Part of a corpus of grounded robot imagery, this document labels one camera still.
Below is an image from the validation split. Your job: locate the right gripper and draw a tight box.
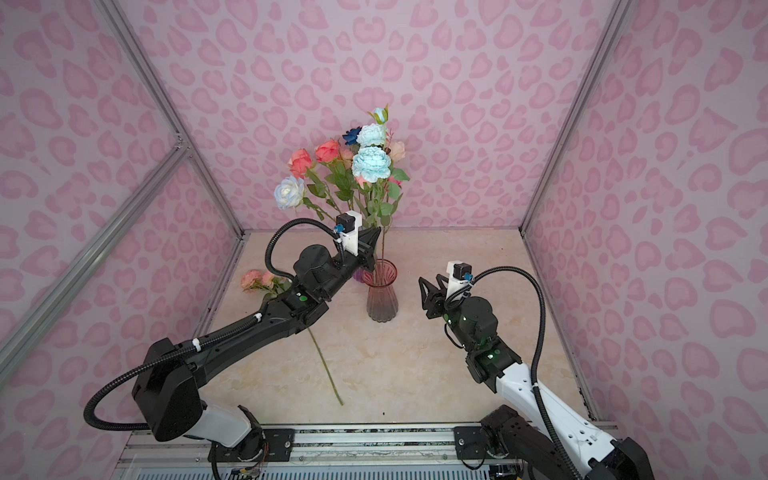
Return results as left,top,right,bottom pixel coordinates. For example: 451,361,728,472
417,274,479,354

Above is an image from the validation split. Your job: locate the red grey glass vase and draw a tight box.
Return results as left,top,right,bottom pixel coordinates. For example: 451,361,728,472
362,259,399,323

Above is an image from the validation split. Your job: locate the pale blue carnation stem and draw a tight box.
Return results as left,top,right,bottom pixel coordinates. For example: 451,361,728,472
348,105,410,259

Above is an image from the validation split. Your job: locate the white blue rose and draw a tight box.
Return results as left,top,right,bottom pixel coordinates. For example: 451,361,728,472
273,176,331,220

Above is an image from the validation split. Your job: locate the cream pink rose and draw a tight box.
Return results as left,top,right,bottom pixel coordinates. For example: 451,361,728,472
388,141,406,163

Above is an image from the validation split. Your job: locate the pink red rose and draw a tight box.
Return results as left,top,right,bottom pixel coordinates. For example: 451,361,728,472
288,149,331,214
315,140,358,210

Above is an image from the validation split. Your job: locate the dark blue rose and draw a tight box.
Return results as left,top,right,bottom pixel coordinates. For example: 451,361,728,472
342,126,362,146

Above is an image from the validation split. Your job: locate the peach peony stem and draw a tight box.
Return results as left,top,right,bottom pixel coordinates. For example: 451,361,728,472
240,269,345,406

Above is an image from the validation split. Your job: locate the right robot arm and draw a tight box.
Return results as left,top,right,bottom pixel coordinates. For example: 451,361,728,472
419,275,654,479

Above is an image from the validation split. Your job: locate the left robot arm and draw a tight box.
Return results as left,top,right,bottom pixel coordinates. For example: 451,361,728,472
132,227,381,442

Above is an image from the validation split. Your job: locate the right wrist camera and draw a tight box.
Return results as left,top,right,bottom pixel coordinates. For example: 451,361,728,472
446,261,473,304

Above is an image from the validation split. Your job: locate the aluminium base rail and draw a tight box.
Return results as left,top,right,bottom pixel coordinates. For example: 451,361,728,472
110,421,631,480

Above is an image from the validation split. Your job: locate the right aluminium frame post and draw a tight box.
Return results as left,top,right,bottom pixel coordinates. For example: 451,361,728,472
519,0,638,239

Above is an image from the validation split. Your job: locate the left corner aluminium post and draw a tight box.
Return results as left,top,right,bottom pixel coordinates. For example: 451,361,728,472
94,0,245,239

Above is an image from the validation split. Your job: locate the left aluminium frame bar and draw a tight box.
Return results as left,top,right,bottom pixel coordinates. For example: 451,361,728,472
1,142,188,385

